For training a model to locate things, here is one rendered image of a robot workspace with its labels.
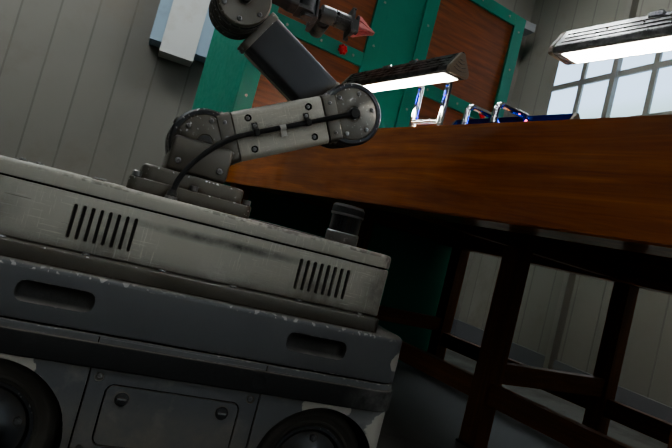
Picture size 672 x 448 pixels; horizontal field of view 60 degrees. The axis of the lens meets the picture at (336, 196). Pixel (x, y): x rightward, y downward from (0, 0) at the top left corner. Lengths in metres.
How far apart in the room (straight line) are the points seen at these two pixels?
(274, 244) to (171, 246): 0.16
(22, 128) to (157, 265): 3.00
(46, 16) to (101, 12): 0.31
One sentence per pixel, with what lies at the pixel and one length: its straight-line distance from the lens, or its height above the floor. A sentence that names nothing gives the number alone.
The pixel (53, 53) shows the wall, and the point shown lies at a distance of 3.94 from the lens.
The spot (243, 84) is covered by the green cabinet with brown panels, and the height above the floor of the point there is 0.95.
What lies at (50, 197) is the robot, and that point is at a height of 0.43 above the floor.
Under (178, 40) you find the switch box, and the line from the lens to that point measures 3.78.
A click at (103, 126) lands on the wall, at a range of 3.86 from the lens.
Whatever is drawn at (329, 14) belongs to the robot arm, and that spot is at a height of 1.19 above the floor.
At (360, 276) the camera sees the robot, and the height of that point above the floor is 0.43.
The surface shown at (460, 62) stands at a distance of 1.82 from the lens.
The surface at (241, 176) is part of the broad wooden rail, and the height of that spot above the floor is 0.61.
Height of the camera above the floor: 0.48
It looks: 4 degrees up
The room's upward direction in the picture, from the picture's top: 15 degrees clockwise
